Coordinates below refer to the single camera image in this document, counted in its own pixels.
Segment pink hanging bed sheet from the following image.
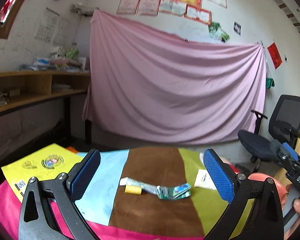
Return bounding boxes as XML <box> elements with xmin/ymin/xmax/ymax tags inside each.
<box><xmin>82</xmin><ymin>10</ymin><xmax>266</xmax><ymax>145</ymax></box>

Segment multicolour patchwork tablecloth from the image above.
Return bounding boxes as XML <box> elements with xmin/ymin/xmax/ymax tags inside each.
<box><xmin>0</xmin><ymin>144</ymin><xmax>227</xmax><ymax>239</ymax></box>

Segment pile of papers on shelf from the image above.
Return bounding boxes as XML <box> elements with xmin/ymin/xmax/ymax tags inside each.
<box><xmin>18</xmin><ymin>44</ymin><xmax>90</xmax><ymax>73</ymax></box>

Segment red framed certificate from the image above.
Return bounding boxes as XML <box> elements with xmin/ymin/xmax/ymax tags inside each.
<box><xmin>184</xmin><ymin>5</ymin><xmax>212</xmax><ymax>25</ymax></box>

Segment yellow small block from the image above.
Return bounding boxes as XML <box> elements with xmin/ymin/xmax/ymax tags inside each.
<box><xmin>125</xmin><ymin>185</ymin><xmax>142</xmax><ymax>195</ymax></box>

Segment black office chair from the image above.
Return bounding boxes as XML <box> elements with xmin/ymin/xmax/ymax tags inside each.
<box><xmin>236</xmin><ymin>95</ymin><xmax>300</xmax><ymax>174</ymax></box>

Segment green hanging bag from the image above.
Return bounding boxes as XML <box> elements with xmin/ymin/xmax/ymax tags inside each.
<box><xmin>266</xmin><ymin>77</ymin><xmax>275</xmax><ymax>89</ymax></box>

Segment red paper wall decoration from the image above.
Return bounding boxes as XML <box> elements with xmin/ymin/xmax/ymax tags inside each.
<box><xmin>267</xmin><ymin>42</ymin><xmax>282</xmax><ymax>69</ymax></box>

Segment wire wall rack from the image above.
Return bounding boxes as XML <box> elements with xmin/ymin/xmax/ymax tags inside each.
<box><xmin>71</xmin><ymin>3</ymin><xmax>99</xmax><ymax>17</ymax></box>

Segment white blue wrapper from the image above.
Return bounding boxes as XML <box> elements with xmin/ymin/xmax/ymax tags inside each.
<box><xmin>119</xmin><ymin>177</ymin><xmax>157</xmax><ymax>195</ymax></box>

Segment green wrapper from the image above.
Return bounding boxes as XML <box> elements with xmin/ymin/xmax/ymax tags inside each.
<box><xmin>156</xmin><ymin>183</ymin><xmax>191</xmax><ymax>201</ymax></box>

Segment wooden wall shelf desk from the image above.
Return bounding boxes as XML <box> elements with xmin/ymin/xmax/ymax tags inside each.
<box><xmin>0</xmin><ymin>70</ymin><xmax>90</xmax><ymax>117</ymax></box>

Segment wall calendar sheets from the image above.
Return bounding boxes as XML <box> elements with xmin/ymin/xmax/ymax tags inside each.
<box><xmin>34</xmin><ymin>8</ymin><xmax>70</xmax><ymax>46</ymax></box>

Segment black white wall photo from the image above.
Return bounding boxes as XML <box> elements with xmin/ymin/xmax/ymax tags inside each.
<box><xmin>234</xmin><ymin>22</ymin><xmax>242</xmax><ymax>35</ymax></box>

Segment orange plastic basin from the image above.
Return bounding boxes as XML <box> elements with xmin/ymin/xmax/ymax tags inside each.
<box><xmin>248</xmin><ymin>172</ymin><xmax>288</xmax><ymax>206</ymax></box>

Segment person's right hand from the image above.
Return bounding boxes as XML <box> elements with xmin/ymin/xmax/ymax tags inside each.
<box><xmin>281</xmin><ymin>184</ymin><xmax>300</xmax><ymax>240</ymax></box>

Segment green landscape photos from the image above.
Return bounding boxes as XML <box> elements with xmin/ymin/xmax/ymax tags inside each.
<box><xmin>209</xmin><ymin>22</ymin><xmax>230</xmax><ymax>43</ymax></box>

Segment yellow book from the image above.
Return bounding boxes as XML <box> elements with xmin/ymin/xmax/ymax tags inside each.
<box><xmin>1</xmin><ymin>144</ymin><xmax>83</xmax><ymax>202</ymax></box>

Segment white tissue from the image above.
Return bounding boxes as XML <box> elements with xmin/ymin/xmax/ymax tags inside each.
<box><xmin>194</xmin><ymin>169</ymin><xmax>217</xmax><ymax>190</ymax></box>

